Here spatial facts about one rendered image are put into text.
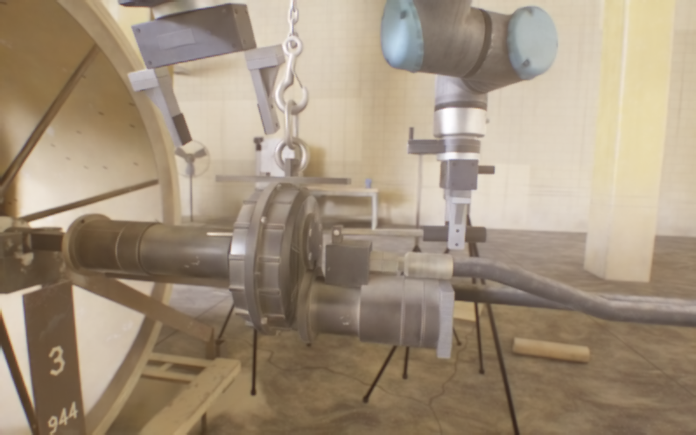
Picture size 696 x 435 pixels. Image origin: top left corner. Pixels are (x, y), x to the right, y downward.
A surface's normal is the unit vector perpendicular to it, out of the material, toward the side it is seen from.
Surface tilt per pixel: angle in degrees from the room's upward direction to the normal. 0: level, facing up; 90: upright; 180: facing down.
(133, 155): 108
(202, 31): 113
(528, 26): 90
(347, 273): 90
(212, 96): 90
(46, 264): 90
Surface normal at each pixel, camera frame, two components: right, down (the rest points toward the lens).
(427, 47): 0.20, 0.75
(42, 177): -0.15, 0.27
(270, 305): -0.15, 0.52
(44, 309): 0.99, 0.04
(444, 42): 0.25, 0.57
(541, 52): 0.37, 0.11
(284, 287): 0.65, 0.19
